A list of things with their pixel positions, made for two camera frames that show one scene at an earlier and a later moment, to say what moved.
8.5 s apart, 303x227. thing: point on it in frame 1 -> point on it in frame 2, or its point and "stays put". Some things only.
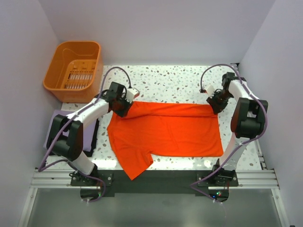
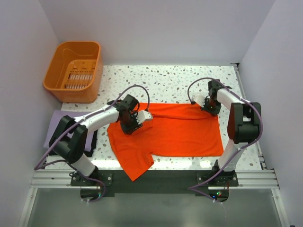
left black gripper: (128, 104) -> (130, 130)
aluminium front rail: (247, 179) stays put
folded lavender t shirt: (89, 131) stays put
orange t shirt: (166, 128) stays put
